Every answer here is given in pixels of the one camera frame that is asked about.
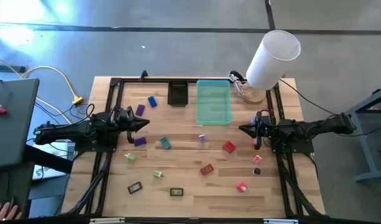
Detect black mesh basket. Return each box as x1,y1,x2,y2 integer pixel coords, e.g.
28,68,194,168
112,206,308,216
167,80,189,107

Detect grey desk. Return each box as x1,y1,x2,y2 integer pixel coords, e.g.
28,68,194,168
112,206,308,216
0,77,40,169

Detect black floor cable cover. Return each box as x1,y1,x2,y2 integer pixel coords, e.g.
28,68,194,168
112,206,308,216
0,64,27,73

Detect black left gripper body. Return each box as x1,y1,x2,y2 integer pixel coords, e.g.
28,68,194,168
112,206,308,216
114,106,137,133

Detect grey metal cart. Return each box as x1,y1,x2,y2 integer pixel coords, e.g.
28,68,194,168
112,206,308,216
345,85,381,184

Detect white paper box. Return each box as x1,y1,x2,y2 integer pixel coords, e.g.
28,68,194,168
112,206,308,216
31,139,75,181

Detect teal translucent plastic bin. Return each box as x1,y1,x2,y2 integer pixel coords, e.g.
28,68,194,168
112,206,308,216
195,79,233,126

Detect black power cable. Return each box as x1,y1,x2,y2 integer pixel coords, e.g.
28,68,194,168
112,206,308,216
278,78,337,116

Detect person's hand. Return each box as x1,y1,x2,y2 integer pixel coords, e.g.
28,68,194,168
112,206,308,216
0,202,22,222

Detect white bundled lamp cord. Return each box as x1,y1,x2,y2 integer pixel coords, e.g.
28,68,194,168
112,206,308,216
229,70,250,97

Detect white shade table lamp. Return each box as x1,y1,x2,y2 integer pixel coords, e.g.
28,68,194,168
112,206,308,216
239,29,301,105

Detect black aluminium table frame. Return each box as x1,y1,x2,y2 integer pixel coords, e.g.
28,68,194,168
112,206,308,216
61,70,326,218

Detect red digital clock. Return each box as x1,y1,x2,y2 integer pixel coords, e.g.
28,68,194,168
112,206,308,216
221,140,237,155
200,164,214,177

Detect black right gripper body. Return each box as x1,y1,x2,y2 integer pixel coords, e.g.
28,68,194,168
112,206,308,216
254,116,275,140

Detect teal digital clock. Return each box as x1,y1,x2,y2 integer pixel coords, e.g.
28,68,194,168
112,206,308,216
160,136,172,151

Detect white plate on frame edge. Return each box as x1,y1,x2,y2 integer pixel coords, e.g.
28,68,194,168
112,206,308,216
89,217,126,224
263,218,299,224

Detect yellow extension cable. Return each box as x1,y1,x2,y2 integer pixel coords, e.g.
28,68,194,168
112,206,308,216
0,53,85,124

